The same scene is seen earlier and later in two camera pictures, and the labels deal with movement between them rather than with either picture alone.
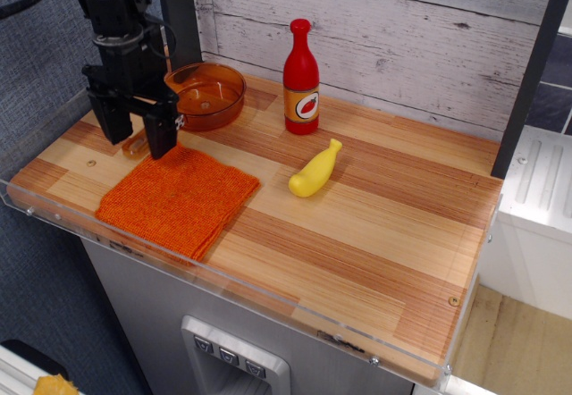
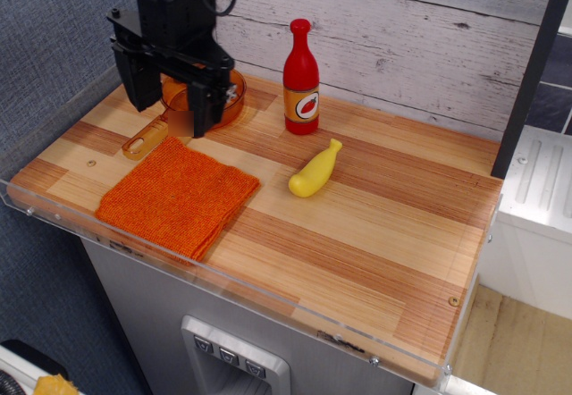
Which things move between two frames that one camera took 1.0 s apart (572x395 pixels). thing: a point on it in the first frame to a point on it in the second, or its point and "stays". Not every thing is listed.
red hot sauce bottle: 301,83 stays
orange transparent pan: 211,96 stays
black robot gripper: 130,72 to 176,34
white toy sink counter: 528,253 stays
